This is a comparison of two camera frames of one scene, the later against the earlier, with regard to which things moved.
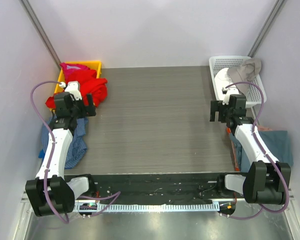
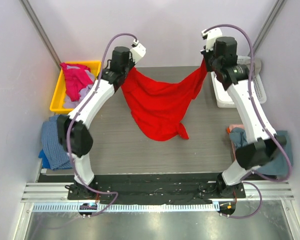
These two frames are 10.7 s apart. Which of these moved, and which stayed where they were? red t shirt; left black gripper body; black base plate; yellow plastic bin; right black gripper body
Moved: left black gripper body; red t shirt; right black gripper body
Stayed: black base plate; yellow plastic bin
